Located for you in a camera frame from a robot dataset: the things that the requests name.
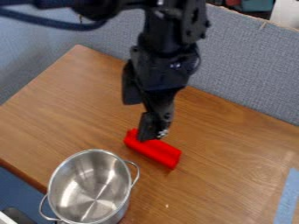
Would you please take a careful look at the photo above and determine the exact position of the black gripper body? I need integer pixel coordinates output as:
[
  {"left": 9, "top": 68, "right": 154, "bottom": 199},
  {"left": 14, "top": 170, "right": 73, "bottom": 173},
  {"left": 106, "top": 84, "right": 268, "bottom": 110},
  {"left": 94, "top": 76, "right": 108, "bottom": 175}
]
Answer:
[{"left": 121, "top": 44, "right": 201, "bottom": 117}]

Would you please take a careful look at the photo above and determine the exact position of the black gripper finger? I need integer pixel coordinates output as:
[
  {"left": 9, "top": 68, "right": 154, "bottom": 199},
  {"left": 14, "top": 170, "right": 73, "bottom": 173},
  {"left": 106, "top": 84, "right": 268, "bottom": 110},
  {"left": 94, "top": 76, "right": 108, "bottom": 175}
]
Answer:
[
  {"left": 157, "top": 112, "right": 173, "bottom": 139},
  {"left": 136, "top": 112, "right": 160, "bottom": 142}
]

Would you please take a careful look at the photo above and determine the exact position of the red plastic block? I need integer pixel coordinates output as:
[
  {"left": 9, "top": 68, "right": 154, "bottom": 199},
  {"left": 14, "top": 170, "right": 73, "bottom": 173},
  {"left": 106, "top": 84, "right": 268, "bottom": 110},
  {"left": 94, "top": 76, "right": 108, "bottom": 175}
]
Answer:
[{"left": 124, "top": 129, "right": 182, "bottom": 169}]

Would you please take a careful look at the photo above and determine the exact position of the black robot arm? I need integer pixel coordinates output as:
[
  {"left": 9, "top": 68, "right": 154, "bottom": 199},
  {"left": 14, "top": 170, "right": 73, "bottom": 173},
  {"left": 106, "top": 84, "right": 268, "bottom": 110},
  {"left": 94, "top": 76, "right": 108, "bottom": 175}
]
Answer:
[{"left": 32, "top": 0, "right": 211, "bottom": 142}]

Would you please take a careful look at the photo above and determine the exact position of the dark object bottom left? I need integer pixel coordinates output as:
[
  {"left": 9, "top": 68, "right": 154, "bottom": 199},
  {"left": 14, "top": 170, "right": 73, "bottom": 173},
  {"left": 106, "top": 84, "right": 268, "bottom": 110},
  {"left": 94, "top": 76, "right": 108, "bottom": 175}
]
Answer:
[{"left": 1, "top": 207, "right": 37, "bottom": 224}]

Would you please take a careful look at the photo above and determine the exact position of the grey fabric divider panel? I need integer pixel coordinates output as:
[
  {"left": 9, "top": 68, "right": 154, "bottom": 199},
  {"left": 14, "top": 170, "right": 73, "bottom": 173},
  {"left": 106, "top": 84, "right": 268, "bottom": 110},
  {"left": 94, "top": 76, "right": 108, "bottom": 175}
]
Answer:
[{"left": 73, "top": 0, "right": 299, "bottom": 127}]

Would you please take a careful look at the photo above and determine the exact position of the blue tape strip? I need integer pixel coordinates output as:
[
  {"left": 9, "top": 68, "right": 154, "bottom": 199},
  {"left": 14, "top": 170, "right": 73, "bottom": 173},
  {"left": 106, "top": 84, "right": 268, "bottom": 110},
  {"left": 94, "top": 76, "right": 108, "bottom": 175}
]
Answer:
[{"left": 273, "top": 168, "right": 299, "bottom": 224}]

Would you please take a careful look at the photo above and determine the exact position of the metal pot with handles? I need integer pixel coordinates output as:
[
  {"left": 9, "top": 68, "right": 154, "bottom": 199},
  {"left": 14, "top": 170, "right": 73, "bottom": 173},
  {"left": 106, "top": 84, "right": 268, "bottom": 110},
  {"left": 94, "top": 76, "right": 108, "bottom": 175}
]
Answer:
[{"left": 38, "top": 149, "right": 140, "bottom": 224}]

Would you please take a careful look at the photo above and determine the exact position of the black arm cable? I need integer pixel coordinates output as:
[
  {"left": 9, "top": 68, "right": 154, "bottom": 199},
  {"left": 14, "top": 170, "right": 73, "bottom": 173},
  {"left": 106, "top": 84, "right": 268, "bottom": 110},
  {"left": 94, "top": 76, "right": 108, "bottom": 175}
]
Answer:
[{"left": 0, "top": 7, "right": 108, "bottom": 32}]

